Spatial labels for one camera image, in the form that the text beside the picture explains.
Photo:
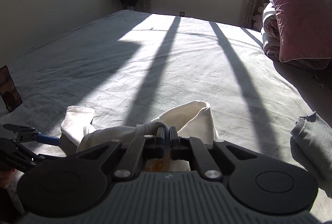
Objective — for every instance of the grey bed sheet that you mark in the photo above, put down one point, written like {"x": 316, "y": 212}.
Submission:
{"x": 131, "y": 67}

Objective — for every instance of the pink velvet pillow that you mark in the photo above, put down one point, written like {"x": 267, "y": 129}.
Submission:
{"x": 305, "y": 29}

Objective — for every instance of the person's left hand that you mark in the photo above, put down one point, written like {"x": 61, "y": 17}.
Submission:
{"x": 6, "y": 178}

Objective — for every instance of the white garment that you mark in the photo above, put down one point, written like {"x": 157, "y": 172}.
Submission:
{"x": 192, "y": 119}

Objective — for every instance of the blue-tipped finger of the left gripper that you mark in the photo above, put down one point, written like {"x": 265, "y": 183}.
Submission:
{"x": 48, "y": 140}

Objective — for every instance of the folded pink white quilt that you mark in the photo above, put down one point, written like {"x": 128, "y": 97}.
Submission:
{"x": 266, "y": 22}

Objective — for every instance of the grey folded garment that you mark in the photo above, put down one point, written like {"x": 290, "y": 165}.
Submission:
{"x": 313, "y": 136}

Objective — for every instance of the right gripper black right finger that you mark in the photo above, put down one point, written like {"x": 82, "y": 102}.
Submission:
{"x": 193, "y": 150}

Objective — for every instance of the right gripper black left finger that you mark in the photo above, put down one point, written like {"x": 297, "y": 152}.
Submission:
{"x": 140, "y": 150}

